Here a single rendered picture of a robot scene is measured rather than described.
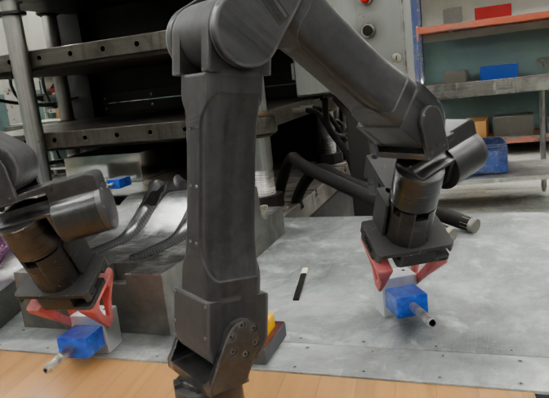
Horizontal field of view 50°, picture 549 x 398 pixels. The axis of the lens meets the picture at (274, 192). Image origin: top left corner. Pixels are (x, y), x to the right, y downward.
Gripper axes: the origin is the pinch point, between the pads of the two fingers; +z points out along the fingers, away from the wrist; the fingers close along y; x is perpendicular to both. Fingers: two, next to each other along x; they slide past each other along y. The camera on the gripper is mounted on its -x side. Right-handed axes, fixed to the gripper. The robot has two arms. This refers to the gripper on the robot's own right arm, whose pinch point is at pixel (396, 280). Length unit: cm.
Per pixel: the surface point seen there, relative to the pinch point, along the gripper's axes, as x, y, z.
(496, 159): -246, -206, 193
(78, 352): -0.1, 42.8, 2.8
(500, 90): -255, -200, 139
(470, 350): 14.1, -3.0, -2.6
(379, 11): -83, -29, -2
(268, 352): 7.3, 19.7, 0.0
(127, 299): -8.6, 36.6, 4.1
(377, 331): 6.1, 5.0, 1.8
